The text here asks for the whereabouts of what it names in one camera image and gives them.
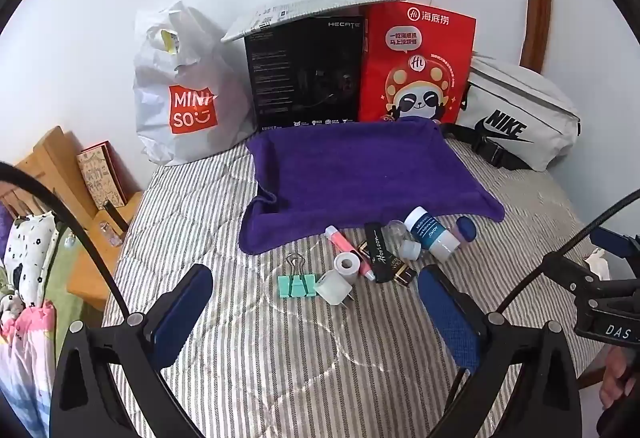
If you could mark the white usb night light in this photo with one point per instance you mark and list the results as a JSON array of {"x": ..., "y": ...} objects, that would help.
[{"x": 411, "y": 249}]

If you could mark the pink cartoon blanket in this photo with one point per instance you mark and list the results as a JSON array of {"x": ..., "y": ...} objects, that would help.
[{"x": 22, "y": 368}]

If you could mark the red paper bag with panda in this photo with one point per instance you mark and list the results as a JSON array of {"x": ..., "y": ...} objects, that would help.
[{"x": 415, "y": 58}]

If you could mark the blue and white bottle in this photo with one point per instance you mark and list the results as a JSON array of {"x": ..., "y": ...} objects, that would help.
[{"x": 431, "y": 233}]

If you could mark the white plastic shopping bag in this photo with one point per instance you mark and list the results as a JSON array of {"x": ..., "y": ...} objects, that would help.
[{"x": 180, "y": 68}]

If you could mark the white waist bag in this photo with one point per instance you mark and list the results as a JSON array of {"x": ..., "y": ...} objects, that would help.
[{"x": 520, "y": 108}]

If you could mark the black headphone box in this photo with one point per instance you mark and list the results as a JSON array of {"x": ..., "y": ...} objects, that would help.
[{"x": 305, "y": 73}]

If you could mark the wooden bed frame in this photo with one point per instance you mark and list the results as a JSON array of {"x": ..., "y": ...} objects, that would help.
[{"x": 52, "y": 163}]

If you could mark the patterned book box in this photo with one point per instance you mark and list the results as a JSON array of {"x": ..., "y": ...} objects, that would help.
[{"x": 100, "y": 175}]

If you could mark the person's right hand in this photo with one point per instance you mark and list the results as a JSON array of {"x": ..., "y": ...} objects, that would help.
[{"x": 614, "y": 380}]

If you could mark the small black stick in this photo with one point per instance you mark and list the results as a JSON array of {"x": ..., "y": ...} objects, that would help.
[{"x": 114, "y": 214}]

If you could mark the pink pen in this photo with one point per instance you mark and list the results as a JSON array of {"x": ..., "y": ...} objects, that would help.
[{"x": 345, "y": 245}]

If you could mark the white tape roll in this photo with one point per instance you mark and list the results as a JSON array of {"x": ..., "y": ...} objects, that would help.
[{"x": 346, "y": 266}]

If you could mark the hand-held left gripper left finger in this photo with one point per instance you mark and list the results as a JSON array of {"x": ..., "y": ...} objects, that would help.
[{"x": 186, "y": 313}]

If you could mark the white floral cloth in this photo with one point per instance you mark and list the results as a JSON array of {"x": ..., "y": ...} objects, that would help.
[{"x": 27, "y": 248}]

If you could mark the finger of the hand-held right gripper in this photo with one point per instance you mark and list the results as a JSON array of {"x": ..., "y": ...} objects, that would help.
[
  {"x": 617, "y": 243},
  {"x": 570, "y": 268}
]

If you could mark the black and gold tube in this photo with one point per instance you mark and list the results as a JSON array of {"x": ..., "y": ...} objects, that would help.
[{"x": 406, "y": 272}]

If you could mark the green cloth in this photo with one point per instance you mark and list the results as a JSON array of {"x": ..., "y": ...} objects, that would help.
[{"x": 65, "y": 268}]

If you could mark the small clear cap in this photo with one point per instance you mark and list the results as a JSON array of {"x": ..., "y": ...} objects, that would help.
[{"x": 395, "y": 230}]

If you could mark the white charger plug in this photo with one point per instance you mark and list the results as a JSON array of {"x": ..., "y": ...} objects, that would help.
[{"x": 335, "y": 288}]

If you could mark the small glass bottle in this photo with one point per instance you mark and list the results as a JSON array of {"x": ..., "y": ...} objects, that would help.
[{"x": 111, "y": 234}]

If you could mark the purple towel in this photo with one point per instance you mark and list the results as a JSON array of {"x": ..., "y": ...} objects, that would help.
[{"x": 360, "y": 168}]

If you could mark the black tube with script print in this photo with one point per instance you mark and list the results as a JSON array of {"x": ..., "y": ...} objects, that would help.
[{"x": 378, "y": 250}]

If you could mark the small blue bottle pink cap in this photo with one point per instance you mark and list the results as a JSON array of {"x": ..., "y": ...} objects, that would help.
[{"x": 467, "y": 229}]

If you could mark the green binder clip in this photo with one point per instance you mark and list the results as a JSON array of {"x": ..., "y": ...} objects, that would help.
[{"x": 298, "y": 283}]

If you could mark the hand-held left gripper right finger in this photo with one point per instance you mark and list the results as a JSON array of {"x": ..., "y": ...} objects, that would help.
[{"x": 449, "y": 315}]

